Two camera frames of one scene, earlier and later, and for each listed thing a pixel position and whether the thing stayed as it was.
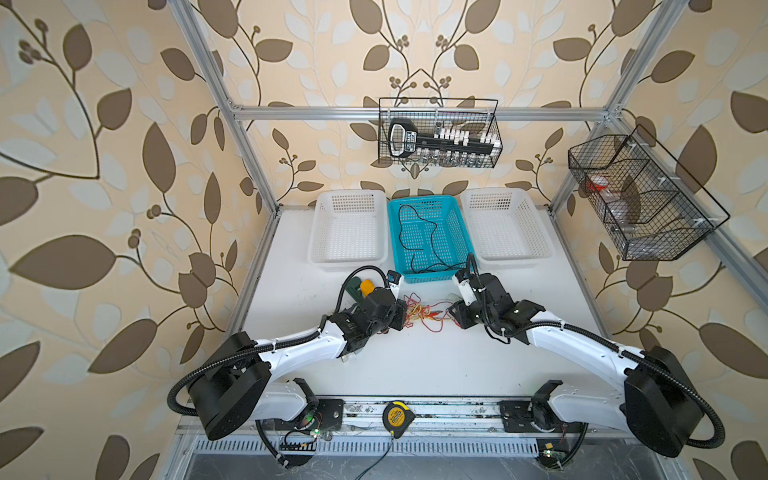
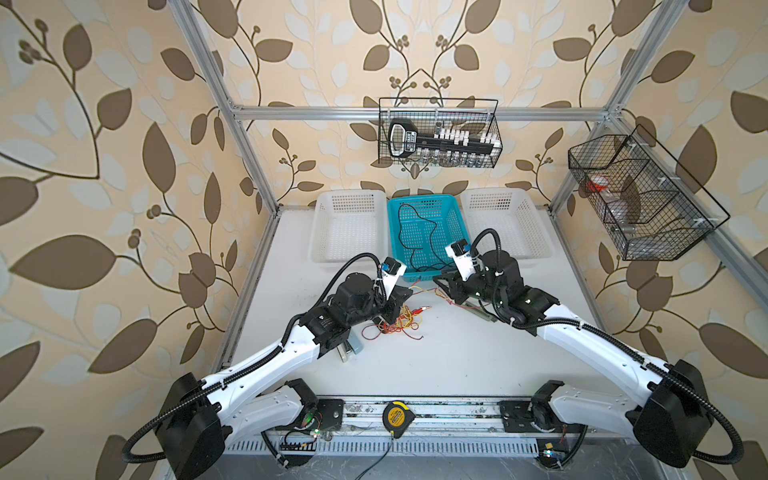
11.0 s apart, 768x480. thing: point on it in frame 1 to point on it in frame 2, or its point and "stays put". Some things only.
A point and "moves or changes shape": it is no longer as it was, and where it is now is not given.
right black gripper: x=462 y=312 to x=455 y=283
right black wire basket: x=652 y=208 stays put
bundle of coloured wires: x=432 y=316 moves or changes shape
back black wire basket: x=433 y=132 stays put
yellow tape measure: x=397 y=417 stays put
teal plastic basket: x=430 y=238 stays put
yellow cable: x=420 y=312 moves or changes shape
